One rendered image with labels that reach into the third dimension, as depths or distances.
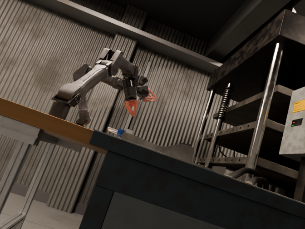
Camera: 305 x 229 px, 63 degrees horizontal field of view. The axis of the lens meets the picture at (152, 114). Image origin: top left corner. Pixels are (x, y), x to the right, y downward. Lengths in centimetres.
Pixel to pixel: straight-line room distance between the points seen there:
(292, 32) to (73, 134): 156
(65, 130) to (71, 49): 302
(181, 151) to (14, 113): 84
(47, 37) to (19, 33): 35
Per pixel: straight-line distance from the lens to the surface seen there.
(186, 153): 132
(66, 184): 326
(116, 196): 67
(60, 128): 68
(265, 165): 170
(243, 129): 196
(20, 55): 375
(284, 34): 187
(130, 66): 135
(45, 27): 384
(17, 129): 74
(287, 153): 156
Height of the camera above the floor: 75
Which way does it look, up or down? 12 degrees up
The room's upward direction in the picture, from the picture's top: 19 degrees clockwise
